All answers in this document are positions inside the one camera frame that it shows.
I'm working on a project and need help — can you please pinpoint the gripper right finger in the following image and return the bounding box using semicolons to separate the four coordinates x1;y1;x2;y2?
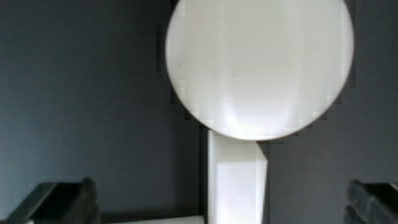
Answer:
343;180;398;224

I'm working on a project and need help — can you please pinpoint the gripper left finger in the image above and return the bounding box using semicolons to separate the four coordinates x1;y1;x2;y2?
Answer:
3;178;101;224

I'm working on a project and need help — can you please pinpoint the white lamp bulb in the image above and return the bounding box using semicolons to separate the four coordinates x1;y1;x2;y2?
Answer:
165;0;353;140

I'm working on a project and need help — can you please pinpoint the white foam fence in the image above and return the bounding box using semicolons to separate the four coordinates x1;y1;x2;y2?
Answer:
112;131;268;224

